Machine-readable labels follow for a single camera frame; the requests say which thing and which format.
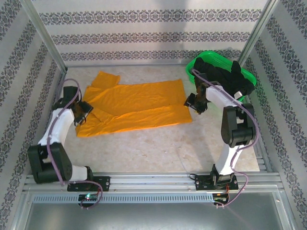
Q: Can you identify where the orange t-shirt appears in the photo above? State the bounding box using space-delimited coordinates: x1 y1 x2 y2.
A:
76 70 193 138

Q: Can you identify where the black t-shirt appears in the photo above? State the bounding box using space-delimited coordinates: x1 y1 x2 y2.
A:
192 57 256 101

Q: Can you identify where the green plastic basket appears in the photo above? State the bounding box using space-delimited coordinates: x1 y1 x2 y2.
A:
186 50 258 103

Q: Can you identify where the small circuit board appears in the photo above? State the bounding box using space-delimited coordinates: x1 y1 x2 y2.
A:
213 192 229 205
78 194 99 202

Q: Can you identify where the grey metal shelf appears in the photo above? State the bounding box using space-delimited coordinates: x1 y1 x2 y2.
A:
14 191 297 230

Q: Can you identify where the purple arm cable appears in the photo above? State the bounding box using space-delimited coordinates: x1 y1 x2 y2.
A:
191 69 260 209
46 78 104 210

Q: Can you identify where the aluminium side rail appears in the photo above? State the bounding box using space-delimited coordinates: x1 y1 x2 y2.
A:
32 68 68 175
239 64 275 173

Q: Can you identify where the aluminium frame post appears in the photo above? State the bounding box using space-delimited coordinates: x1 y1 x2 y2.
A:
235 0 280 70
20 0 69 73

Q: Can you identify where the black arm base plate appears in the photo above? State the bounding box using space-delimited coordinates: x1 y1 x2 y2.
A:
194 174 239 192
67 176 111 193

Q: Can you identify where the aluminium mounting rail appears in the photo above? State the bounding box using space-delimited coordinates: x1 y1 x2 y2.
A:
22 171 282 193

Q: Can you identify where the slotted grey cable duct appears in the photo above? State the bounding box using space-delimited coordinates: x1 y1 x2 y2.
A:
32 192 214 203

